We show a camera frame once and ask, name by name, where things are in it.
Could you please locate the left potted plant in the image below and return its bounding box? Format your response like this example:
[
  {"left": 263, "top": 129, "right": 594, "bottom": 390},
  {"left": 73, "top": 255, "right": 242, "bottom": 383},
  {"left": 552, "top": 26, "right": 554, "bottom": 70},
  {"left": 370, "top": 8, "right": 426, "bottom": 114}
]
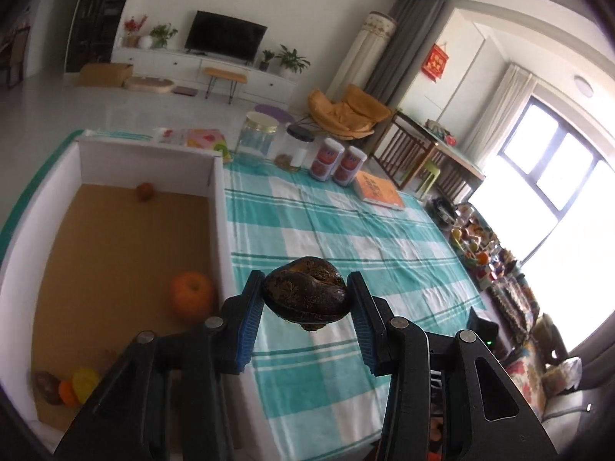
[{"left": 150, "top": 23, "right": 178, "bottom": 49}]

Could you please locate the clear jar black lid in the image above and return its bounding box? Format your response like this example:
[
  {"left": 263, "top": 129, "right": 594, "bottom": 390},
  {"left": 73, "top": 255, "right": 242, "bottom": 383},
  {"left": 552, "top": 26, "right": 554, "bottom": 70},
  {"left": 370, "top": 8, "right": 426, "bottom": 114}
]
[{"left": 274, "top": 124, "right": 315, "bottom": 172}]

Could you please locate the large orange tangerine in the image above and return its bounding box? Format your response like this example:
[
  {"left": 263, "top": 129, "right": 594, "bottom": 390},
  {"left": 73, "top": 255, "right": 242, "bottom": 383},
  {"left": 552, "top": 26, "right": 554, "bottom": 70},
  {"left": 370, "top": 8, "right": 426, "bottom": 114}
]
[{"left": 136, "top": 182, "right": 155, "bottom": 202}]

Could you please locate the red apple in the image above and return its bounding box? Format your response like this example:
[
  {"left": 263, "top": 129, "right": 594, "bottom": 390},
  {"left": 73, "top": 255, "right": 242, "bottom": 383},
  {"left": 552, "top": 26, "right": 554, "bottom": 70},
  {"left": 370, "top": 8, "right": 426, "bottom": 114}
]
[{"left": 170, "top": 272, "right": 218, "bottom": 323}]

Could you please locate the clear jar gold lid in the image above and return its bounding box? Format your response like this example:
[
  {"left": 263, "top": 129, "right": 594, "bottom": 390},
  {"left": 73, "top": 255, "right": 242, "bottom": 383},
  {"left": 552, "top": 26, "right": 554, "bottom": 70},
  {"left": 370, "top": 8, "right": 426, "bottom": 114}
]
[{"left": 233, "top": 111, "right": 278, "bottom": 164}]

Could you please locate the left red white can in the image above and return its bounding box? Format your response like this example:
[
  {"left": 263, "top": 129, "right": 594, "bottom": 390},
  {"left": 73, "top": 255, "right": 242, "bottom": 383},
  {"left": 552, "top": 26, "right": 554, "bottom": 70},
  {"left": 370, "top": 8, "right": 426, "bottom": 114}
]
[{"left": 309, "top": 138, "right": 345, "bottom": 182}]

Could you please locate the white floor air conditioner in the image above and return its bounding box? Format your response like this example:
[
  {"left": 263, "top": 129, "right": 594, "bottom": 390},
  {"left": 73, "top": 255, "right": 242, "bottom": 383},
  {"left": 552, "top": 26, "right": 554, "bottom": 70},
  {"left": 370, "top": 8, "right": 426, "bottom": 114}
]
[{"left": 325, "top": 12, "right": 397, "bottom": 102}]

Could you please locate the green plastic stool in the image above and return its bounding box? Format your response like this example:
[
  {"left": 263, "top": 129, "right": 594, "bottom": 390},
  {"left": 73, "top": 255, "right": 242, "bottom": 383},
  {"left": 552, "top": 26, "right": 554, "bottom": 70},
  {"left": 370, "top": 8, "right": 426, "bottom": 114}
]
[{"left": 416, "top": 161, "right": 441, "bottom": 199}]

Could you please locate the red hanging decoration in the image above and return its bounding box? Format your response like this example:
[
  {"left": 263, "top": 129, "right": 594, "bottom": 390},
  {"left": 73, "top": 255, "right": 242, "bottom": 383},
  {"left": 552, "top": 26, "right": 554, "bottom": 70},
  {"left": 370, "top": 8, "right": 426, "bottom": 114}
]
[{"left": 421, "top": 44, "right": 448, "bottom": 82}]

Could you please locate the orange book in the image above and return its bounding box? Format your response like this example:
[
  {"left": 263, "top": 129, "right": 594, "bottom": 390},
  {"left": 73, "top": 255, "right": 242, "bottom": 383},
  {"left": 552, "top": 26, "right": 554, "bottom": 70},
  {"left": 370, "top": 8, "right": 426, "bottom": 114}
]
[{"left": 352, "top": 171, "right": 404, "bottom": 210}]

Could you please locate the teal white plaid tablecloth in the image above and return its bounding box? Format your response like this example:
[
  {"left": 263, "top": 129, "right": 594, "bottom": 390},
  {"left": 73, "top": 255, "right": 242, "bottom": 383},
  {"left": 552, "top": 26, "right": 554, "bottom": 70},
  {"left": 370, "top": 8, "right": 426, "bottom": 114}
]
[{"left": 0, "top": 129, "right": 488, "bottom": 452}]

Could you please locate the white tv cabinet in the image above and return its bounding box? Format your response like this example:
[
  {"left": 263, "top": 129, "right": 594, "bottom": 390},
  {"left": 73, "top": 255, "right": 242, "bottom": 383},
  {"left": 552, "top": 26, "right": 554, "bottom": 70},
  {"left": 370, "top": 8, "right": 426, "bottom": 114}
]
[{"left": 111, "top": 47, "right": 296, "bottom": 107}]

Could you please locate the dark brown rotten fruit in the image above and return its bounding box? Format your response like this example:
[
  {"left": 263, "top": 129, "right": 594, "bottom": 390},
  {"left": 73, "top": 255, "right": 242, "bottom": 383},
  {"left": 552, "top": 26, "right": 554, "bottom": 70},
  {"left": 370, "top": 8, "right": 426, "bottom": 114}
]
[{"left": 259, "top": 256, "right": 352, "bottom": 331}]

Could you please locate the green potted plant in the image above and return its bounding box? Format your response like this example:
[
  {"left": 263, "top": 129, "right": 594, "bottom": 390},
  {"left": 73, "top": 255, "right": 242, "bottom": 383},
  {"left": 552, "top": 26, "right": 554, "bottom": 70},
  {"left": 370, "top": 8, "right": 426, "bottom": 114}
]
[{"left": 275, "top": 45, "right": 312, "bottom": 74}]

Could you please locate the red white can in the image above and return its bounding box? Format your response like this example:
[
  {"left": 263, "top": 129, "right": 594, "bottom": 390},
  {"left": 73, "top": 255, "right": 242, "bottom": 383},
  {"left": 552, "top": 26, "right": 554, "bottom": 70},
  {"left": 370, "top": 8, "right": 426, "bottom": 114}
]
[
  {"left": 309, "top": 138, "right": 345, "bottom": 182},
  {"left": 332, "top": 146, "right": 367, "bottom": 186}
]

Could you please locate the small potted plant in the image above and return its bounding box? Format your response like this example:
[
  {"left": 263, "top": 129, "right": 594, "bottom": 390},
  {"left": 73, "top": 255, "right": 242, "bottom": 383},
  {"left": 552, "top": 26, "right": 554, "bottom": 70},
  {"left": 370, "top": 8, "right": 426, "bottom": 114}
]
[{"left": 259, "top": 50, "right": 276, "bottom": 72}]

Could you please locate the white cardboard box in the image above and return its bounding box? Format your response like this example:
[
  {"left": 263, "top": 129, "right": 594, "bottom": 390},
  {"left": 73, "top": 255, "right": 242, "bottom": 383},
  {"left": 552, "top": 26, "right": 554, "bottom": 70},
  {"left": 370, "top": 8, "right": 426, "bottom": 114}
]
[{"left": 1, "top": 133, "right": 278, "bottom": 460}]

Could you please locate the yellow-green pear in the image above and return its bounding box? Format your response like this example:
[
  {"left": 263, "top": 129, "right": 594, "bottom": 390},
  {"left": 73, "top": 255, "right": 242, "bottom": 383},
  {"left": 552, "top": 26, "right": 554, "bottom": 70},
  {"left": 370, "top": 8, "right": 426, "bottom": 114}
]
[{"left": 72, "top": 367, "right": 100, "bottom": 405}]

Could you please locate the red flower vase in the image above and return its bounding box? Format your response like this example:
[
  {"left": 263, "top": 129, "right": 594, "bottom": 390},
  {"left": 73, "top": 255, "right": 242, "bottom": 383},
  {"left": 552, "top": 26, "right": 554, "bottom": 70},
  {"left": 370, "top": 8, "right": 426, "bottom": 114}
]
[{"left": 123, "top": 15, "right": 148, "bottom": 48}]

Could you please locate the black television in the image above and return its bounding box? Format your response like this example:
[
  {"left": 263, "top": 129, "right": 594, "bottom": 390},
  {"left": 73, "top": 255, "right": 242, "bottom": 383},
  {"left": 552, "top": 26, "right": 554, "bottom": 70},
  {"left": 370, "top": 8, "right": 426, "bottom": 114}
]
[{"left": 184, "top": 10, "right": 268, "bottom": 63}]

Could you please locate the small orange tangerine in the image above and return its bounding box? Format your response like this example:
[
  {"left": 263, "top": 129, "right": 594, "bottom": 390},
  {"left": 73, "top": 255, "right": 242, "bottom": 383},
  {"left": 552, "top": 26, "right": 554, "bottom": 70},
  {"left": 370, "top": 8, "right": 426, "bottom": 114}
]
[{"left": 58, "top": 381, "right": 80, "bottom": 408}]

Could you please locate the wooden bench stool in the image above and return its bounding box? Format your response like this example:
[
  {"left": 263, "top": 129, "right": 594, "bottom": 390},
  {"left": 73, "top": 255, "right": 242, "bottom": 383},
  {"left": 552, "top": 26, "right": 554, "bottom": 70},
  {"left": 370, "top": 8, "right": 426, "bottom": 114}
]
[{"left": 201, "top": 66, "right": 249, "bottom": 106}]

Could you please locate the brown cardboard box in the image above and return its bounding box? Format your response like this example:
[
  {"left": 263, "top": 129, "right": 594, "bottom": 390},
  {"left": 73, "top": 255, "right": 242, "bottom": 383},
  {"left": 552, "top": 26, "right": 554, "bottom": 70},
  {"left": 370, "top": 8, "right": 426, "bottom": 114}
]
[{"left": 78, "top": 63, "right": 133, "bottom": 88}]

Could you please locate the brown mango-shaped fruit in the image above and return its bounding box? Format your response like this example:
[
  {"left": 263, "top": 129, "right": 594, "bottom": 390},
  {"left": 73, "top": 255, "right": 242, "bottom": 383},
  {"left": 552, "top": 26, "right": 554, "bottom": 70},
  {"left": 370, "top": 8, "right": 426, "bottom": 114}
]
[{"left": 33, "top": 370, "right": 63, "bottom": 406}]

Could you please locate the wooden side table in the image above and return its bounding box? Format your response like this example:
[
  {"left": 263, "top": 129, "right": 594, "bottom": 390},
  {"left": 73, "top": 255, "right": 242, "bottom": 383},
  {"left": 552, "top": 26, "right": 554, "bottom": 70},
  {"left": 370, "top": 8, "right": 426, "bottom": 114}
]
[{"left": 396, "top": 109, "right": 486, "bottom": 201}]

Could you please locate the dark wooden chair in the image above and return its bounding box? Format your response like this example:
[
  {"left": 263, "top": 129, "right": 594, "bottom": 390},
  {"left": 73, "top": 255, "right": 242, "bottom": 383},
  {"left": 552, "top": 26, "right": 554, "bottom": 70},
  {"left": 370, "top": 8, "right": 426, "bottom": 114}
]
[{"left": 371, "top": 110, "right": 440, "bottom": 189}]

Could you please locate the orange lounge chair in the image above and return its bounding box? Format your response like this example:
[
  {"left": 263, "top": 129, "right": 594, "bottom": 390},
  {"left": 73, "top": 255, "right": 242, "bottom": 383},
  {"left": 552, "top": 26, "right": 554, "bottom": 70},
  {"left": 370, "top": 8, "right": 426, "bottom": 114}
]
[{"left": 307, "top": 83, "right": 392, "bottom": 141}]

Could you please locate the grey curtain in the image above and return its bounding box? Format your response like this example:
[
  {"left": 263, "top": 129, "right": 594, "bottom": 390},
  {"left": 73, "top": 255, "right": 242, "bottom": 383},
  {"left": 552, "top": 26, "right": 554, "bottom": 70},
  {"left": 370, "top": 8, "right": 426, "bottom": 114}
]
[{"left": 365, "top": 0, "right": 448, "bottom": 104}]

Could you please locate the right red white can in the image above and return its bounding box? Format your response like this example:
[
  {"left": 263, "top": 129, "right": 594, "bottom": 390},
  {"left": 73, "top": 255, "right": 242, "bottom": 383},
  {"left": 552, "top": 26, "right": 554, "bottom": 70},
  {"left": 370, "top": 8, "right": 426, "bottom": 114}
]
[{"left": 332, "top": 146, "right": 367, "bottom": 186}]

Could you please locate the fruit print tissue pack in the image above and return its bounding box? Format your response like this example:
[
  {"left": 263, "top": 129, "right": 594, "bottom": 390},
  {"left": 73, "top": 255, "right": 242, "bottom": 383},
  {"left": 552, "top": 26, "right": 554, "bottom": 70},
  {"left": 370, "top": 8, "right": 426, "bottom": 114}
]
[{"left": 152, "top": 128, "right": 233, "bottom": 163}]

